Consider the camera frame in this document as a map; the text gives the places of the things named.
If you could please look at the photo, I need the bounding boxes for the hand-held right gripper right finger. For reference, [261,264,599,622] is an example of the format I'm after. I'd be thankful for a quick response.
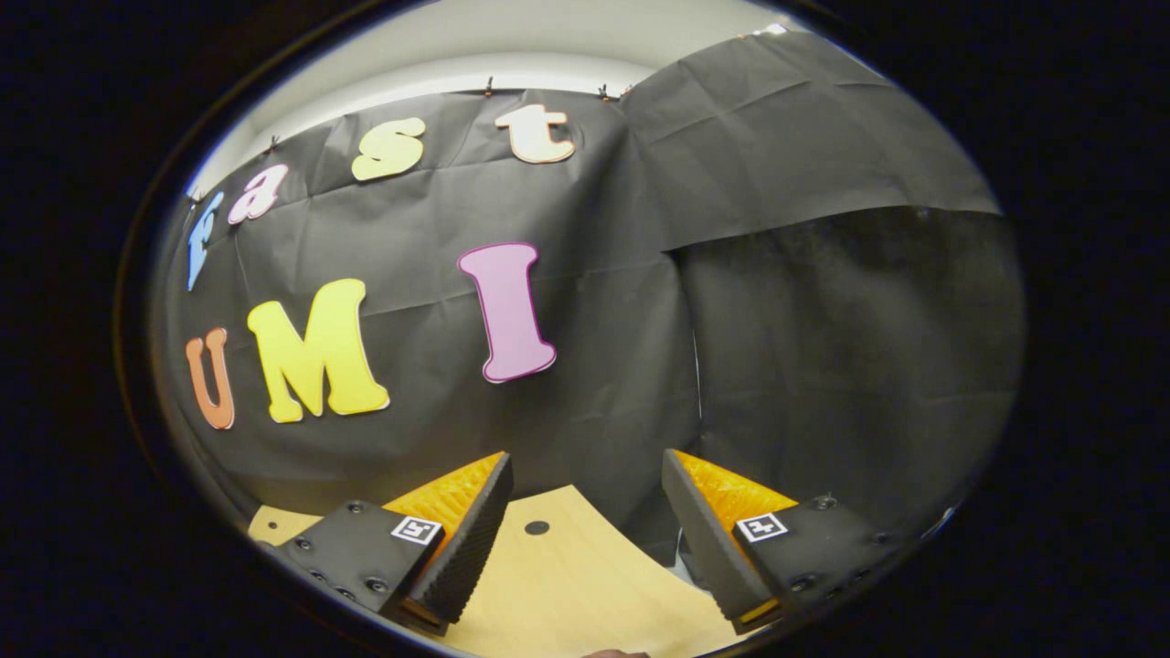
[662,447,912,637]

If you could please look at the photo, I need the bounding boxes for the black backdrop cloth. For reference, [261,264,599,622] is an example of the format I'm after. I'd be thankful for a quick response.
[151,32,1026,568]

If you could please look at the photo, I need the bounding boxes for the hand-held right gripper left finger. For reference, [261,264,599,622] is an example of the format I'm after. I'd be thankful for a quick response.
[261,451,516,637]

